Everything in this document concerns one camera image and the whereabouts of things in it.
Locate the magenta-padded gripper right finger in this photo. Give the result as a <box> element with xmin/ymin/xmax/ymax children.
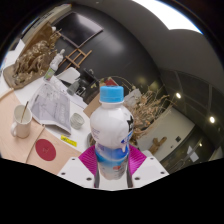
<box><xmin>125</xmin><ymin>144</ymin><xmax>169</xmax><ymax>189</ymax></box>

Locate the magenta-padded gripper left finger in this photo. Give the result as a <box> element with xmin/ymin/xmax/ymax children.
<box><xmin>57</xmin><ymin>144</ymin><xmax>100</xmax><ymax>189</ymax></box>

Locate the white bottle with blue cap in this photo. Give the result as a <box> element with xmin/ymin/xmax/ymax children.
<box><xmin>89</xmin><ymin>85</ymin><xmax>135</xmax><ymax>182</ymax></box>

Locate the wooden figure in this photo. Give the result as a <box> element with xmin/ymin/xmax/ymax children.
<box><xmin>148</xmin><ymin>136</ymin><xmax>168</xmax><ymax>156</ymax></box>

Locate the yellow tag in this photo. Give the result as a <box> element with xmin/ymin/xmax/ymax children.
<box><xmin>60</xmin><ymin>134</ymin><xmax>78</xmax><ymax>148</ymax></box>

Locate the flat round red coaster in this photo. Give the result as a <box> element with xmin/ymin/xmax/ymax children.
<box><xmin>34</xmin><ymin>138</ymin><xmax>57</xmax><ymax>162</ymax></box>

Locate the small grey bowl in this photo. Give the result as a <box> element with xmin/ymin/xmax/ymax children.
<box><xmin>69</xmin><ymin>112</ymin><xmax>86</xmax><ymax>130</ymax></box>

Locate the dried plant in grey pot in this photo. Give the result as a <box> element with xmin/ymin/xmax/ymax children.
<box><xmin>87</xmin><ymin>76</ymin><xmax>174</xmax><ymax>148</ymax></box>

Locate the beige canvas mat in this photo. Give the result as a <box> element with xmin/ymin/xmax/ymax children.
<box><xmin>0</xmin><ymin>88</ymin><xmax>83</xmax><ymax>176</ymax></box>

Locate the printed newspaper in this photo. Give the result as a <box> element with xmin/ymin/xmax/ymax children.
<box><xmin>28</xmin><ymin>82</ymin><xmax>73</xmax><ymax>135</ymax></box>

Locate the white mug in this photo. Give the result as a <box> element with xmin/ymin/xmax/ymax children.
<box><xmin>10</xmin><ymin>104</ymin><xmax>33</xmax><ymax>139</ymax></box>

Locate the white plaster cast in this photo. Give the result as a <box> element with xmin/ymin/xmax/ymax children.
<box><xmin>124</xmin><ymin>88</ymin><xmax>143</xmax><ymax>108</ymax></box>

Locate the wooden stir stick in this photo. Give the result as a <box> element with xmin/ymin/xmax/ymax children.
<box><xmin>20</xmin><ymin>100</ymin><xmax>30</xmax><ymax>124</ymax></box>

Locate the grey glass bottle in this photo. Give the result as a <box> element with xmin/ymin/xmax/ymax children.
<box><xmin>66</xmin><ymin>79</ymin><xmax>81</xmax><ymax>97</ymax></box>

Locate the black round side table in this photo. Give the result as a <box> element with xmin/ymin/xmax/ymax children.
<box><xmin>78</xmin><ymin>68</ymin><xmax>101</xmax><ymax>104</ymax></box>

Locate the red box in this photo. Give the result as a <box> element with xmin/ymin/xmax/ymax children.
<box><xmin>103</xmin><ymin>78</ymin><xmax>118</xmax><ymax>88</ymax></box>

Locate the white chair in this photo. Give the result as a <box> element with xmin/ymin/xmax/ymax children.
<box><xmin>56</xmin><ymin>66</ymin><xmax>81</xmax><ymax>85</ymax></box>

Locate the white spray bottle green label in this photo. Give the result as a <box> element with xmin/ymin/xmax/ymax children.
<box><xmin>43</xmin><ymin>48</ymin><xmax>66</xmax><ymax>82</ymax></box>

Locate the wooden easel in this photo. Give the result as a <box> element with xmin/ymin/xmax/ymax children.
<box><xmin>59</xmin><ymin>47</ymin><xmax>93</xmax><ymax>71</ymax></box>

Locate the bronze sculpture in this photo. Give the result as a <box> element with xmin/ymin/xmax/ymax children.
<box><xmin>3</xmin><ymin>28</ymin><xmax>63</xmax><ymax>90</ymax></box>

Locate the white cabinet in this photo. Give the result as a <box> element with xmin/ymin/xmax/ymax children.
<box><xmin>23</xmin><ymin>3</ymin><xmax>73</xmax><ymax>38</ymax></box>

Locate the black wall screen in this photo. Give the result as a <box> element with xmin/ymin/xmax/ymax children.
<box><xmin>53</xmin><ymin>11</ymin><xmax>104</xmax><ymax>49</ymax></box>

